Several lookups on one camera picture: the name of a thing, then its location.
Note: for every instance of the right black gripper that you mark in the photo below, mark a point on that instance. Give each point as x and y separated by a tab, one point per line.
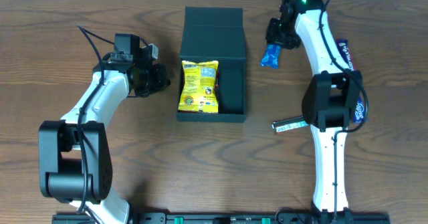
281	38

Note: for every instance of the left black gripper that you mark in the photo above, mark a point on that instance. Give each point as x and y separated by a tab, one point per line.
160	79

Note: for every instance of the blue cookie packet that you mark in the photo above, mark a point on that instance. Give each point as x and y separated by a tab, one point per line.
271	57

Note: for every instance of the yellow snack bag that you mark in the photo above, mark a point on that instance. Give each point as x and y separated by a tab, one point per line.
198	94

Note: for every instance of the dark green gift box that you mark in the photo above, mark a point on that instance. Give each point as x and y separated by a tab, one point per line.
214	33

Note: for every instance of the red snack bag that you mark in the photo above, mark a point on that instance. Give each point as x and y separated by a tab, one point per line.
217	83

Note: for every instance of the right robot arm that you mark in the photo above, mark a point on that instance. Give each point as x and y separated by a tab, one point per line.
330	101

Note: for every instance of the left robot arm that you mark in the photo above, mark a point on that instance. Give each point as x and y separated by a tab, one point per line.
75	165

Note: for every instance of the green gum pack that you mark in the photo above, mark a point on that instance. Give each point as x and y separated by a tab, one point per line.
288	124

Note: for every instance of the purple Dairy Milk bar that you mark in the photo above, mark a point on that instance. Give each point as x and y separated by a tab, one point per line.
343	48

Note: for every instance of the blue Eclipse mints box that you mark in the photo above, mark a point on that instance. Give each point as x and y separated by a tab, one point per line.
360	112

